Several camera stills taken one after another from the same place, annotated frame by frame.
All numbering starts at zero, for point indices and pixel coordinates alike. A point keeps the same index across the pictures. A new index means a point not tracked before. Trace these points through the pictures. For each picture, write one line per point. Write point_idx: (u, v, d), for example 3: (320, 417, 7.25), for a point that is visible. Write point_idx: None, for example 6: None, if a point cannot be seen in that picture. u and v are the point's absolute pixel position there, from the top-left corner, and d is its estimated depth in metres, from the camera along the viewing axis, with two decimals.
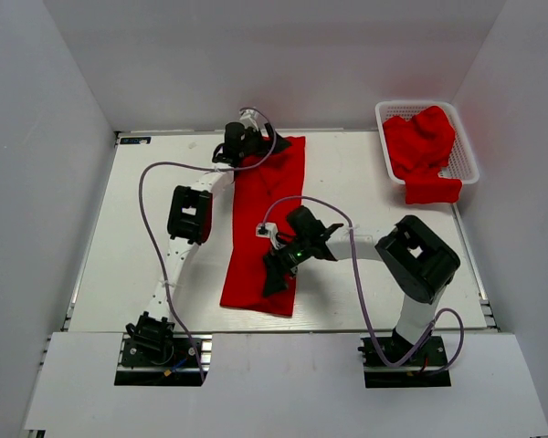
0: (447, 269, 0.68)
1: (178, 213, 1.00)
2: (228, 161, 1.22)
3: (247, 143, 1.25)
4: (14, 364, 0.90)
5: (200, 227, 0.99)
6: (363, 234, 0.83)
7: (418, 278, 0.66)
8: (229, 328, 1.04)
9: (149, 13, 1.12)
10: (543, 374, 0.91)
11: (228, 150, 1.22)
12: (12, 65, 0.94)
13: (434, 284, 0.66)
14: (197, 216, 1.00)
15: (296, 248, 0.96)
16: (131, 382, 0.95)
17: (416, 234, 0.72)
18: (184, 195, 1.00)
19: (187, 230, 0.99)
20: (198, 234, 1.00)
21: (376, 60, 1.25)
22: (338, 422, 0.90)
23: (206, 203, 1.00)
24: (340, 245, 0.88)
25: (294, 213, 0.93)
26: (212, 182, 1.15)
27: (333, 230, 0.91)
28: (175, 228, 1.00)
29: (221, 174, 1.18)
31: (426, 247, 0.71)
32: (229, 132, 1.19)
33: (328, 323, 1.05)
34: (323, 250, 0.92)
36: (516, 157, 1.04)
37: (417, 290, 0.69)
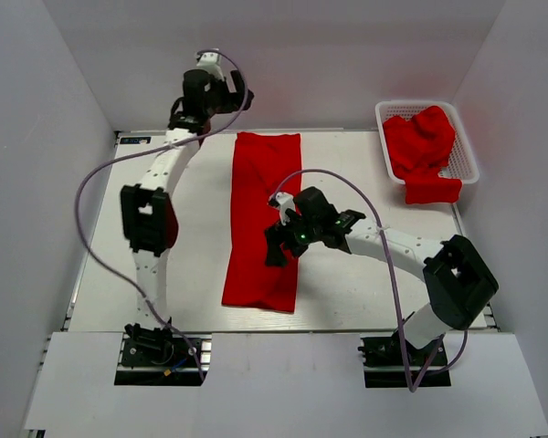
0: (486, 294, 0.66)
1: (132, 219, 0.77)
2: (189, 119, 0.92)
3: (213, 96, 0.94)
4: (15, 363, 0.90)
5: (163, 234, 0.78)
6: (401, 245, 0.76)
7: (460, 308, 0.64)
8: (229, 328, 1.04)
9: (150, 12, 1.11)
10: (543, 374, 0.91)
11: (189, 103, 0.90)
12: (13, 64, 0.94)
13: (473, 313, 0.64)
14: (155, 221, 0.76)
15: (300, 229, 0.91)
16: (131, 382, 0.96)
17: (460, 255, 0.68)
18: (136, 198, 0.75)
19: (148, 236, 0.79)
20: (163, 243, 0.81)
21: (377, 60, 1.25)
22: (338, 422, 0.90)
23: (163, 209, 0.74)
24: (362, 243, 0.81)
25: (304, 198, 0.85)
26: (167, 168, 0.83)
27: (352, 220, 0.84)
28: (134, 235, 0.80)
29: (180, 151, 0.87)
31: (468, 270, 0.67)
32: (190, 81, 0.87)
33: (327, 324, 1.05)
34: (337, 239, 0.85)
36: (517, 157, 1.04)
37: (453, 316, 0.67)
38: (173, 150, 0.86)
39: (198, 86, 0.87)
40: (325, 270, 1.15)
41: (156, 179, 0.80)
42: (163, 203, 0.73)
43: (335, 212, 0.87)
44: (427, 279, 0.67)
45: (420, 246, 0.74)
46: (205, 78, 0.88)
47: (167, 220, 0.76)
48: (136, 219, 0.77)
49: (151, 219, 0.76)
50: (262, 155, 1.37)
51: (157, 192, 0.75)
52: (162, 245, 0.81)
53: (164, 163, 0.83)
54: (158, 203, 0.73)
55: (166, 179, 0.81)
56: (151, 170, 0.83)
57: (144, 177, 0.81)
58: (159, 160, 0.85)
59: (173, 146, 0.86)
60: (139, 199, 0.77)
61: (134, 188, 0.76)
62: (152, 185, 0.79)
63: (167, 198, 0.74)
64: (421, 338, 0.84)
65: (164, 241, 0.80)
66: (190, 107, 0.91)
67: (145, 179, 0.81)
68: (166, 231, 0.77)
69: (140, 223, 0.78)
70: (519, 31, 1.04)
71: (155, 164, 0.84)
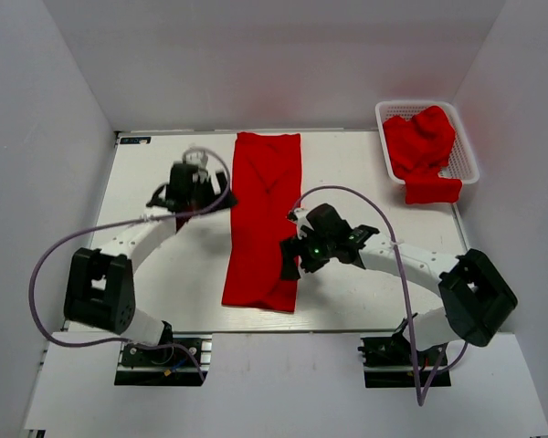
0: (504, 308, 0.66)
1: (80, 290, 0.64)
2: (169, 203, 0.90)
3: (198, 189, 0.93)
4: (14, 364, 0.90)
5: (113, 308, 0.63)
6: (414, 259, 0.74)
7: (479, 325, 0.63)
8: (229, 328, 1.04)
9: (149, 12, 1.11)
10: (542, 373, 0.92)
11: (173, 190, 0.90)
12: (13, 64, 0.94)
13: (491, 329, 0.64)
14: (107, 296, 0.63)
15: (314, 244, 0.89)
16: (131, 382, 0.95)
17: (477, 270, 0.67)
18: (91, 265, 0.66)
19: (95, 309, 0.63)
20: (113, 322, 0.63)
21: (377, 60, 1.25)
22: (339, 421, 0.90)
23: (119, 274, 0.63)
24: (375, 258, 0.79)
25: (318, 213, 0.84)
26: (136, 238, 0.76)
27: (365, 234, 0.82)
28: (79, 313, 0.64)
29: (153, 224, 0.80)
31: (486, 285, 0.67)
32: (179, 167, 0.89)
33: (327, 324, 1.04)
34: (351, 254, 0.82)
36: (517, 157, 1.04)
37: (469, 331, 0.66)
38: (144, 222, 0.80)
39: (186, 173, 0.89)
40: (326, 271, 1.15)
41: (121, 245, 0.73)
42: (121, 272, 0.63)
43: (348, 226, 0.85)
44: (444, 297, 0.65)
45: (435, 259, 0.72)
46: (194, 167, 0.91)
47: (122, 297, 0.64)
48: (84, 291, 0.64)
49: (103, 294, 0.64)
50: (262, 155, 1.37)
51: (120, 256, 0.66)
52: (110, 321, 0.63)
53: (133, 233, 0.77)
54: (116, 272, 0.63)
55: (132, 247, 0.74)
56: (117, 238, 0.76)
57: (109, 244, 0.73)
58: (130, 229, 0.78)
59: (147, 217, 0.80)
60: (95, 266, 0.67)
61: (91, 252, 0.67)
62: (114, 252, 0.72)
63: (127, 265, 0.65)
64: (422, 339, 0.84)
65: (112, 318, 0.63)
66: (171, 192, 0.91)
67: (109, 246, 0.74)
68: (118, 307, 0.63)
69: (89, 296, 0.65)
70: (519, 32, 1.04)
71: (123, 233, 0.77)
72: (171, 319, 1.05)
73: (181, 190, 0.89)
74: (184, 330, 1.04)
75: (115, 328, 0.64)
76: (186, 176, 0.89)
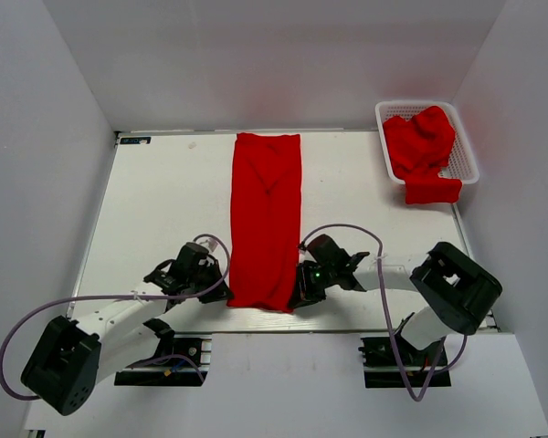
0: (490, 296, 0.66)
1: (44, 359, 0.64)
2: (167, 282, 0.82)
3: (200, 271, 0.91)
4: (14, 365, 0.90)
5: (66, 390, 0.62)
6: (393, 264, 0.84)
7: (460, 310, 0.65)
8: (228, 327, 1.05)
9: (149, 12, 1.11)
10: (542, 374, 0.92)
11: (176, 268, 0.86)
12: (12, 63, 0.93)
13: (478, 316, 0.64)
14: (65, 373, 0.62)
15: (317, 269, 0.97)
16: (131, 382, 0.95)
17: (451, 263, 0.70)
18: (64, 336, 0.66)
19: (48, 383, 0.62)
20: (60, 405, 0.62)
21: (377, 60, 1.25)
22: (338, 422, 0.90)
23: (82, 359, 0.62)
24: (368, 276, 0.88)
25: (317, 244, 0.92)
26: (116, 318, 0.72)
27: (358, 260, 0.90)
28: (33, 380, 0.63)
29: (141, 304, 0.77)
31: (464, 274, 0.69)
32: (189, 247, 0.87)
33: (328, 324, 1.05)
34: (350, 280, 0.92)
36: (516, 158, 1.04)
37: (458, 321, 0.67)
38: (133, 300, 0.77)
39: (194, 256, 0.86)
40: None
41: (99, 322, 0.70)
42: (86, 355, 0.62)
43: (346, 254, 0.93)
44: (421, 290, 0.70)
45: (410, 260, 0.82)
46: (204, 252, 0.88)
47: (79, 380, 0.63)
48: (47, 359, 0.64)
49: (65, 369, 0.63)
50: (262, 157, 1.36)
51: (91, 337, 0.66)
52: (59, 401, 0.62)
53: (119, 309, 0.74)
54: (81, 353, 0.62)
55: (110, 327, 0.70)
56: (99, 313, 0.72)
57: (87, 318, 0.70)
58: (113, 306, 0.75)
59: (137, 296, 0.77)
60: (68, 338, 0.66)
61: (68, 324, 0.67)
62: (89, 328, 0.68)
63: (95, 349, 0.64)
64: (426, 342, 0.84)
65: (61, 399, 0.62)
66: (175, 272, 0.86)
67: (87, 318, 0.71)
68: (69, 391, 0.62)
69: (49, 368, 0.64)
70: (519, 31, 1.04)
71: (108, 307, 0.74)
72: (173, 318, 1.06)
73: (184, 271, 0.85)
74: (184, 330, 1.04)
75: (61, 410, 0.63)
76: (195, 257, 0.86)
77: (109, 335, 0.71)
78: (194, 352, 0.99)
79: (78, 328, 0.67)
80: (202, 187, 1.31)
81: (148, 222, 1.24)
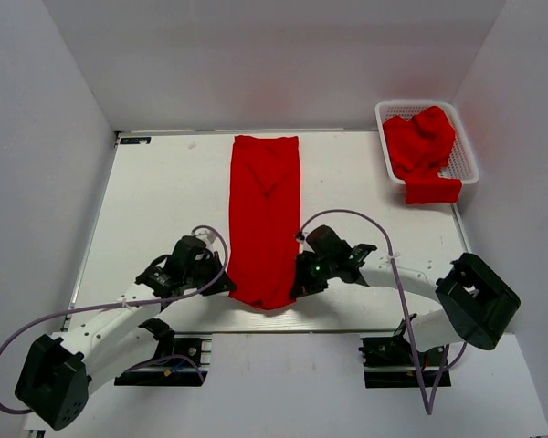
0: (509, 309, 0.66)
1: (31, 378, 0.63)
2: (163, 280, 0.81)
3: (197, 265, 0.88)
4: (13, 365, 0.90)
5: (57, 407, 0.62)
6: (412, 269, 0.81)
7: (481, 326, 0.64)
8: (229, 328, 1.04)
9: (149, 12, 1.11)
10: (542, 374, 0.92)
11: (173, 265, 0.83)
12: (12, 63, 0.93)
13: (497, 331, 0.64)
14: (53, 392, 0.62)
15: (316, 262, 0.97)
16: (131, 382, 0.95)
17: (473, 274, 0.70)
18: (49, 355, 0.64)
19: (40, 400, 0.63)
20: (53, 422, 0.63)
21: (377, 60, 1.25)
22: (338, 422, 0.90)
23: (68, 379, 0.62)
24: (375, 273, 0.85)
25: (316, 236, 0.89)
26: (102, 331, 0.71)
27: (363, 252, 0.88)
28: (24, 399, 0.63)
29: (130, 311, 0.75)
31: (485, 287, 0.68)
32: (184, 242, 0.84)
33: (328, 323, 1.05)
34: (353, 273, 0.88)
36: (516, 158, 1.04)
37: (477, 335, 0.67)
38: (121, 307, 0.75)
39: (190, 251, 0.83)
40: None
41: (84, 338, 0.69)
42: (71, 376, 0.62)
43: (348, 246, 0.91)
44: (442, 302, 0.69)
45: (434, 267, 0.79)
46: (199, 246, 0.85)
47: (68, 400, 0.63)
48: (36, 378, 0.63)
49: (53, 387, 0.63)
50: (261, 158, 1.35)
51: (76, 356, 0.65)
52: (51, 417, 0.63)
53: (106, 321, 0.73)
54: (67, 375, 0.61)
55: (97, 342, 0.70)
56: (85, 327, 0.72)
57: (72, 334, 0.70)
58: (100, 317, 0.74)
59: (123, 303, 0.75)
60: (54, 357, 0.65)
61: (53, 342, 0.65)
62: (73, 347, 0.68)
63: (80, 368, 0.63)
64: (425, 341, 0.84)
65: (54, 414, 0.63)
66: (171, 268, 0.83)
67: (73, 335, 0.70)
68: (59, 410, 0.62)
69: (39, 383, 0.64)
70: (519, 31, 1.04)
71: (95, 319, 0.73)
72: (174, 318, 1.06)
73: (180, 266, 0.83)
74: (185, 330, 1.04)
75: (55, 424, 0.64)
76: (190, 253, 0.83)
77: (96, 350, 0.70)
78: (194, 351, 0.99)
79: (61, 346, 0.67)
80: (202, 187, 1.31)
81: (148, 222, 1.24)
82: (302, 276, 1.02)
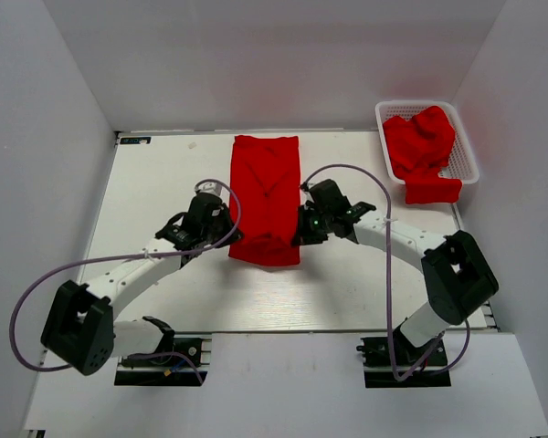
0: (485, 292, 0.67)
1: (59, 322, 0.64)
2: (182, 236, 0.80)
3: (215, 222, 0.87)
4: (13, 364, 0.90)
5: (84, 351, 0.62)
6: (404, 236, 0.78)
7: (454, 303, 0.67)
8: (240, 302, 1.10)
9: (149, 12, 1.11)
10: (542, 375, 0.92)
11: (189, 222, 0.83)
12: (12, 63, 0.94)
13: (468, 309, 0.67)
14: (80, 336, 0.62)
15: (314, 216, 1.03)
16: (131, 382, 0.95)
17: (461, 252, 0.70)
18: (75, 300, 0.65)
19: (68, 345, 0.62)
20: (81, 366, 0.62)
21: (377, 60, 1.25)
22: (337, 422, 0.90)
23: (97, 320, 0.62)
24: (369, 233, 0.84)
25: (319, 186, 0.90)
26: (129, 278, 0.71)
27: (362, 210, 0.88)
28: (51, 346, 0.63)
29: (152, 262, 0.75)
31: (470, 266, 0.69)
32: (201, 199, 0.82)
33: (330, 322, 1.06)
34: (345, 227, 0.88)
36: (516, 157, 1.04)
37: (448, 311, 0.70)
38: (144, 258, 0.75)
39: (206, 207, 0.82)
40: (325, 271, 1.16)
41: (110, 285, 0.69)
42: (99, 317, 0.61)
43: (349, 203, 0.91)
44: (427, 273, 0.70)
45: (423, 238, 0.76)
46: (216, 202, 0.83)
47: (96, 342, 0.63)
48: (64, 323, 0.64)
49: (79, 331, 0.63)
50: (261, 158, 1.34)
51: (102, 300, 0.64)
52: (79, 362, 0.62)
53: (129, 270, 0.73)
54: (93, 316, 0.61)
55: (121, 288, 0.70)
56: (109, 274, 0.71)
57: (99, 279, 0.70)
58: (123, 265, 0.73)
59: (147, 254, 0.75)
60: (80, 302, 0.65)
61: (78, 287, 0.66)
62: (100, 292, 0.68)
63: (108, 309, 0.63)
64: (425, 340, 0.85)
65: (81, 359, 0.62)
66: (190, 224, 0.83)
67: (97, 281, 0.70)
68: (88, 352, 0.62)
69: (67, 330, 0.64)
70: (519, 31, 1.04)
71: (119, 268, 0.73)
72: (174, 320, 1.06)
73: (197, 224, 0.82)
74: (189, 329, 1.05)
75: (84, 370, 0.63)
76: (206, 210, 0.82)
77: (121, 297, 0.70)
78: (194, 351, 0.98)
79: (88, 292, 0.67)
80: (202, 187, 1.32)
81: (148, 222, 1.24)
82: (301, 227, 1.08)
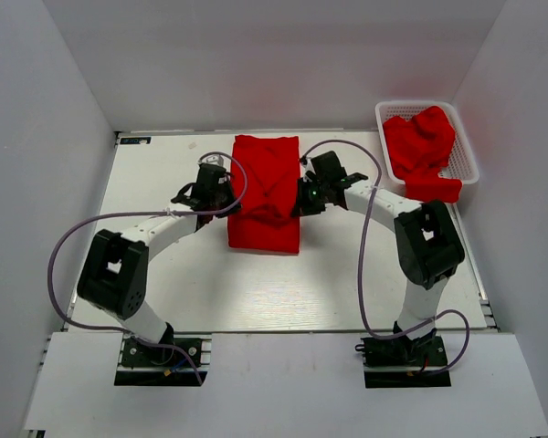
0: (451, 259, 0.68)
1: (96, 269, 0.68)
2: (194, 203, 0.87)
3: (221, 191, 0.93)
4: (13, 364, 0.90)
5: (122, 294, 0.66)
6: (384, 202, 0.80)
7: (418, 262, 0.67)
8: (244, 281, 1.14)
9: (149, 12, 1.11)
10: (543, 375, 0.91)
11: (199, 191, 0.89)
12: (13, 64, 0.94)
13: (432, 271, 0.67)
14: (119, 277, 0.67)
15: (313, 187, 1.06)
16: (131, 382, 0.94)
17: (435, 219, 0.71)
18: (110, 247, 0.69)
19: (107, 288, 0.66)
20: (121, 307, 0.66)
21: (377, 60, 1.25)
22: (337, 422, 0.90)
23: (134, 261, 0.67)
24: (356, 199, 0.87)
25: (318, 156, 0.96)
26: (156, 229, 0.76)
27: (354, 179, 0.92)
28: (89, 291, 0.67)
29: (174, 220, 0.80)
31: (441, 234, 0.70)
32: (207, 168, 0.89)
33: (331, 323, 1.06)
34: (338, 193, 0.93)
36: (516, 156, 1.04)
37: (416, 274, 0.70)
38: (167, 215, 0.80)
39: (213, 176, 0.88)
40: (326, 272, 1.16)
41: (142, 233, 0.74)
42: (137, 258, 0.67)
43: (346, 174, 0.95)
44: (400, 234, 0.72)
45: (402, 204, 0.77)
46: (222, 171, 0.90)
47: (133, 283, 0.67)
48: (99, 270, 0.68)
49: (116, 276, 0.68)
50: (261, 157, 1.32)
51: (138, 244, 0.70)
52: (118, 305, 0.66)
53: (156, 223, 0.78)
54: (132, 256, 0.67)
55: (152, 237, 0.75)
56: (139, 226, 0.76)
57: (130, 230, 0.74)
58: (150, 220, 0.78)
59: (170, 212, 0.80)
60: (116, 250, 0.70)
61: (112, 235, 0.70)
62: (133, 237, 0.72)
63: (143, 252, 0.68)
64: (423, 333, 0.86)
65: (120, 302, 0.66)
66: (200, 193, 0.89)
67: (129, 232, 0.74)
68: (127, 292, 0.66)
69: (102, 277, 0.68)
70: (519, 31, 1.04)
71: (146, 222, 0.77)
72: (176, 321, 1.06)
73: (207, 192, 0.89)
74: (193, 330, 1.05)
75: (121, 311, 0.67)
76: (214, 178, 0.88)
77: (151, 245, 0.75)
78: (194, 351, 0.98)
79: (122, 238, 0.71)
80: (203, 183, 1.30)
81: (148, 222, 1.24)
82: (301, 198, 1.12)
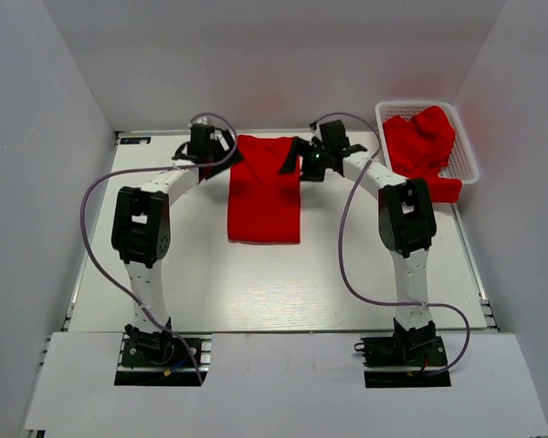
0: (423, 234, 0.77)
1: (125, 222, 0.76)
2: (193, 158, 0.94)
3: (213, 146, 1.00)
4: (13, 364, 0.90)
5: (153, 238, 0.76)
6: (375, 173, 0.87)
7: (394, 230, 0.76)
8: (244, 280, 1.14)
9: (149, 13, 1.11)
10: (543, 375, 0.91)
11: (194, 147, 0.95)
12: (13, 64, 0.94)
13: (404, 240, 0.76)
14: (148, 224, 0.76)
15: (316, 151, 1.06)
16: (132, 382, 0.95)
17: (416, 197, 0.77)
18: (133, 202, 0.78)
19: (140, 236, 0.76)
20: (153, 248, 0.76)
21: (377, 60, 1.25)
22: (337, 421, 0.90)
23: (159, 208, 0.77)
24: (353, 169, 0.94)
25: (324, 123, 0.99)
26: (169, 181, 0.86)
27: (355, 151, 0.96)
28: (123, 241, 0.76)
29: (182, 173, 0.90)
31: (417, 211, 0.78)
32: (199, 124, 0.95)
33: (330, 323, 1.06)
34: (338, 161, 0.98)
36: (515, 155, 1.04)
37: (390, 239, 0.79)
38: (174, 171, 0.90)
39: (205, 131, 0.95)
40: (328, 270, 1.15)
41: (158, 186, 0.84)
42: (161, 204, 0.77)
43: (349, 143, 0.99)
44: (381, 202, 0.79)
45: (389, 178, 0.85)
46: (212, 127, 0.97)
47: (161, 228, 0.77)
48: (128, 223, 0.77)
49: (143, 224, 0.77)
50: (261, 158, 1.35)
51: (157, 192, 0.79)
52: (152, 248, 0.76)
53: (168, 176, 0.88)
54: (156, 203, 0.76)
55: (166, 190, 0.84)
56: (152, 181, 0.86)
57: (147, 185, 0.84)
58: (163, 174, 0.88)
59: (175, 166, 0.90)
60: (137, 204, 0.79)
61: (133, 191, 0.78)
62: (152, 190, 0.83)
63: (164, 199, 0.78)
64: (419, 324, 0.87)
65: (153, 245, 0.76)
66: (195, 148, 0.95)
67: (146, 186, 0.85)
68: (157, 236, 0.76)
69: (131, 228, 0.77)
70: (518, 31, 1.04)
71: (158, 178, 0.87)
72: (177, 318, 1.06)
73: (202, 146, 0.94)
74: (194, 329, 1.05)
75: (155, 254, 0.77)
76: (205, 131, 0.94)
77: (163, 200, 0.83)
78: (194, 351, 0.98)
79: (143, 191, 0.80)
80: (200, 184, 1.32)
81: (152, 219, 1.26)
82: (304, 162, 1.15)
